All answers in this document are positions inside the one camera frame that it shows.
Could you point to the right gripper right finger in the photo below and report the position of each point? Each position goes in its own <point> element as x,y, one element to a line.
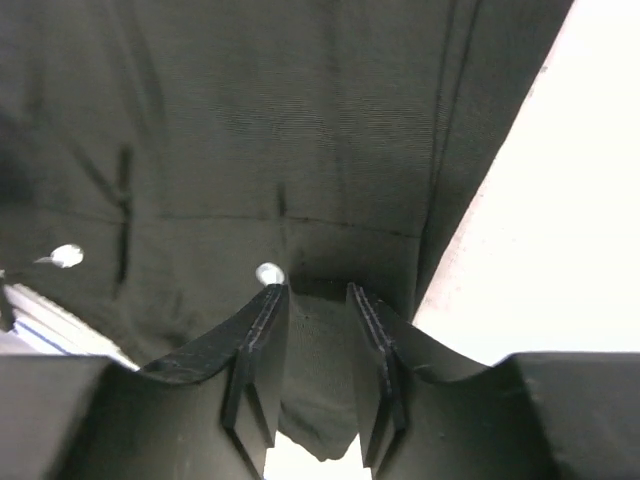
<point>422,408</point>

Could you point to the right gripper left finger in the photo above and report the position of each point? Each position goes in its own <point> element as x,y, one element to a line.
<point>251,347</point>

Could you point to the black long sleeve shirt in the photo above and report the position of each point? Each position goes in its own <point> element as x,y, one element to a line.
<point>155,153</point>

